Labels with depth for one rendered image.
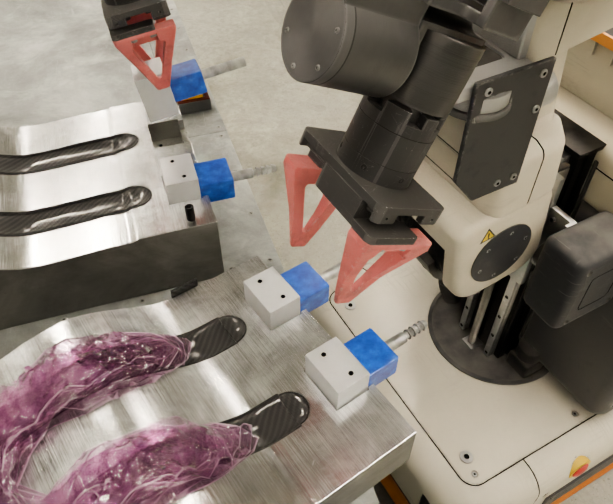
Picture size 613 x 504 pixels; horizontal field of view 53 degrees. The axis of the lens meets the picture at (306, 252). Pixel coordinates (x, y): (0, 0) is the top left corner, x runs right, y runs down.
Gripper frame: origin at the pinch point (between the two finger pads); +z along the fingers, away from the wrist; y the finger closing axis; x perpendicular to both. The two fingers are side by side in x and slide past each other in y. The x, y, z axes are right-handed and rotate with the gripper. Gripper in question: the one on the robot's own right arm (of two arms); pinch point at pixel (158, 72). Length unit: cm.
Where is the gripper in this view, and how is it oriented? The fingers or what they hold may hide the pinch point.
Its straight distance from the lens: 77.6
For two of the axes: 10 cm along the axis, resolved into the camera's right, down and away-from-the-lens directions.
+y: 3.1, 6.0, -7.4
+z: 1.7, 7.3, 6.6
